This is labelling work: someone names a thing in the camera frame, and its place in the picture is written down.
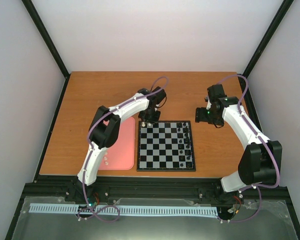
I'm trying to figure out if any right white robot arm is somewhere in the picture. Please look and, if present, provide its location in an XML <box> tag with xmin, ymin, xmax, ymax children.
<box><xmin>195</xmin><ymin>84</ymin><xmax>282</xmax><ymax>193</ymax></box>

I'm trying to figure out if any black aluminium frame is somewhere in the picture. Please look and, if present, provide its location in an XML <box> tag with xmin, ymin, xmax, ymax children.
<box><xmin>5</xmin><ymin>0</ymin><xmax>293</xmax><ymax>240</ymax></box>

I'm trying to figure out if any pink plastic tray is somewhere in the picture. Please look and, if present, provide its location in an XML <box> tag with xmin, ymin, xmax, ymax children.
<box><xmin>99</xmin><ymin>117</ymin><xmax>136</xmax><ymax>171</ymax></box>

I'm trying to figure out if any light blue cable duct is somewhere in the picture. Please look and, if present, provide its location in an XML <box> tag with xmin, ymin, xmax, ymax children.
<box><xmin>28</xmin><ymin>203</ymin><xmax>218</xmax><ymax>218</ymax></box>

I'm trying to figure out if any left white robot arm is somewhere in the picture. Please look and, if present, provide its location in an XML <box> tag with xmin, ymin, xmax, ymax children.
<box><xmin>76</xmin><ymin>87</ymin><xmax>167</xmax><ymax>202</ymax></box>

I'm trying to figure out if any black white chessboard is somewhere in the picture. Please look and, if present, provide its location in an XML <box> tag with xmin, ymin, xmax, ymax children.
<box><xmin>136</xmin><ymin>120</ymin><xmax>196</xmax><ymax>172</ymax></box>

